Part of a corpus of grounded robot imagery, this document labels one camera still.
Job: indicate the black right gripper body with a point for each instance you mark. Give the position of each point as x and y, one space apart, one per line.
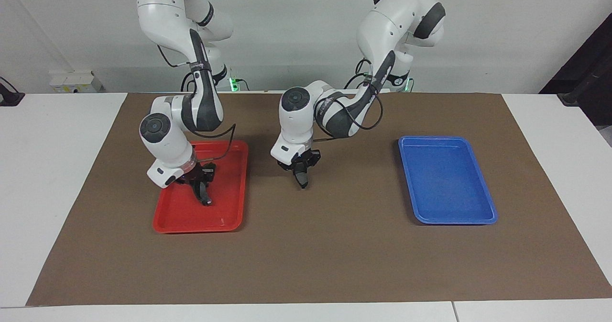
191 173

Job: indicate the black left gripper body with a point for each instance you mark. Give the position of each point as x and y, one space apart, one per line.
299 158

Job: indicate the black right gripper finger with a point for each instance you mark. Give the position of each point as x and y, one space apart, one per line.
209 181
197 192

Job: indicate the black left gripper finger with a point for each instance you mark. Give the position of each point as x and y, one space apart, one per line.
293 168
313 161

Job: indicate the curved grey brake shoe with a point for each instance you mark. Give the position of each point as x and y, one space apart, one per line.
206 200

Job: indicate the small dark brake pad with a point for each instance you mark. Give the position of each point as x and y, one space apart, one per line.
302 177

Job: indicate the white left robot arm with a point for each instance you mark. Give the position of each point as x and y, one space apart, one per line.
296 126

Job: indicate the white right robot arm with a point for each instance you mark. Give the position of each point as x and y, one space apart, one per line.
165 145

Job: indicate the red plastic tray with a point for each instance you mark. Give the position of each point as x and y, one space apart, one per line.
229 202

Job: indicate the brown table mat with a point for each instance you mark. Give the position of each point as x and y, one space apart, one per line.
325 255

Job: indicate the blue plastic tray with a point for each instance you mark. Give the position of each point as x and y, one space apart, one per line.
449 183

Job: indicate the black table clamp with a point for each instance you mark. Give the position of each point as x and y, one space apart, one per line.
10 96

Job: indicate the dark furniture piece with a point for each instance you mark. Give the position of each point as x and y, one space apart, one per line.
588 73

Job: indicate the white wall socket box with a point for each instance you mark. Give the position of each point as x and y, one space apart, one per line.
74 80

